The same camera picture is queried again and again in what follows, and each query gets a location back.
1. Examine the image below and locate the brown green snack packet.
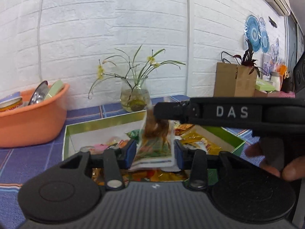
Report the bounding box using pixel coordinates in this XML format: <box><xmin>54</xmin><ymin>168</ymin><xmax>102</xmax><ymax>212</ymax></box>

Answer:
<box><xmin>130</xmin><ymin>106</ymin><xmax>176</xmax><ymax>171</ymax></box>

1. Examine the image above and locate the gold candy packet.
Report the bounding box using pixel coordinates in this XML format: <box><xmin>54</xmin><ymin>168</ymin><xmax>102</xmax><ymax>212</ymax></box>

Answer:
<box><xmin>174</xmin><ymin>122</ymin><xmax>233</xmax><ymax>155</ymax></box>

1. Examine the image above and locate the orange chips packet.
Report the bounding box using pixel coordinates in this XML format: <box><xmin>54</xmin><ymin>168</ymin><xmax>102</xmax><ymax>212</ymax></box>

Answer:
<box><xmin>121</xmin><ymin>169</ymin><xmax>188</xmax><ymax>182</ymax></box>

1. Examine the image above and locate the pink patterned cloth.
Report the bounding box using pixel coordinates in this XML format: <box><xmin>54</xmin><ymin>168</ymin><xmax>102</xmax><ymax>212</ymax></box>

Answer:
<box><xmin>268</xmin><ymin>91</ymin><xmax>295</xmax><ymax>98</ymax></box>

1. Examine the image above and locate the green cardboard box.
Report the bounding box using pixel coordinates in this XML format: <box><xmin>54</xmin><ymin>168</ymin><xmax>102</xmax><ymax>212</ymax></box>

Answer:
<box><xmin>63</xmin><ymin>111</ymin><xmax>245</xmax><ymax>177</ymax></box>

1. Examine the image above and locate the glass vase with flowers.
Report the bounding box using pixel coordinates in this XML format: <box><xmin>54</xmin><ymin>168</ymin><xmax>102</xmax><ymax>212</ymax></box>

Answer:
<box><xmin>88</xmin><ymin>46</ymin><xmax>186</xmax><ymax>112</ymax></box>

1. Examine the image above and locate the brown paper bag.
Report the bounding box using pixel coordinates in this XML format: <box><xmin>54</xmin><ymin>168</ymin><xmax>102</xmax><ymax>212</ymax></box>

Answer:
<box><xmin>213</xmin><ymin>63</ymin><xmax>258</xmax><ymax>97</ymax></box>

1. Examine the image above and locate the dark purple plant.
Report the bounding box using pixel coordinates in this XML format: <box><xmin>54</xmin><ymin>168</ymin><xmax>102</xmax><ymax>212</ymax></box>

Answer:
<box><xmin>221</xmin><ymin>39</ymin><xmax>268</xmax><ymax>77</ymax></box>

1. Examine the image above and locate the orange plastic basin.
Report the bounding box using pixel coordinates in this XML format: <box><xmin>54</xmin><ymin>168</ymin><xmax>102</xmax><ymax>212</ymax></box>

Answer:
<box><xmin>0</xmin><ymin>83</ymin><xmax>70</xmax><ymax>148</ymax></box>

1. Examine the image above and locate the blue paper fan decoration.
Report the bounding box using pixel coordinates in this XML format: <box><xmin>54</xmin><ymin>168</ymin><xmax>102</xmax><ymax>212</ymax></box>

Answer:
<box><xmin>245</xmin><ymin>15</ymin><xmax>270</xmax><ymax>53</ymax></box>

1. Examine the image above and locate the light green plate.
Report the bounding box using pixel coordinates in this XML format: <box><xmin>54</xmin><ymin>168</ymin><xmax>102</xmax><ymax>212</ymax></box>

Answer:
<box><xmin>43</xmin><ymin>80</ymin><xmax>65</xmax><ymax>101</ymax></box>

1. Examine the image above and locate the metal lid in basin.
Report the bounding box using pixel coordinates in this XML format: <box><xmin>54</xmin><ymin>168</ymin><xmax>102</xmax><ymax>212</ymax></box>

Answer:
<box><xmin>28</xmin><ymin>81</ymin><xmax>49</xmax><ymax>105</ymax></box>

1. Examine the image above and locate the round tin can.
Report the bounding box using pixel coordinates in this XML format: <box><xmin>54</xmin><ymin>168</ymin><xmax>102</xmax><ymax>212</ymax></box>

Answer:
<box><xmin>0</xmin><ymin>97</ymin><xmax>23</xmax><ymax>112</ymax></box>

